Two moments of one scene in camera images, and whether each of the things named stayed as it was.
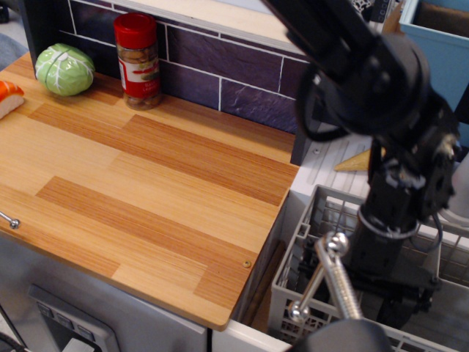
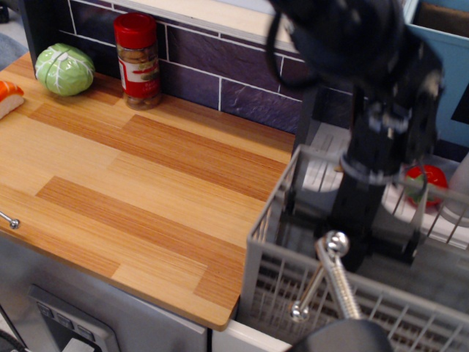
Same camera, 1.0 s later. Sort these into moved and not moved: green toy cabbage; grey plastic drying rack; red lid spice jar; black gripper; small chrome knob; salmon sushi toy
Moved: grey plastic drying rack; black gripper
Not moved: salmon sushi toy; small chrome knob; green toy cabbage; red lid spice jar
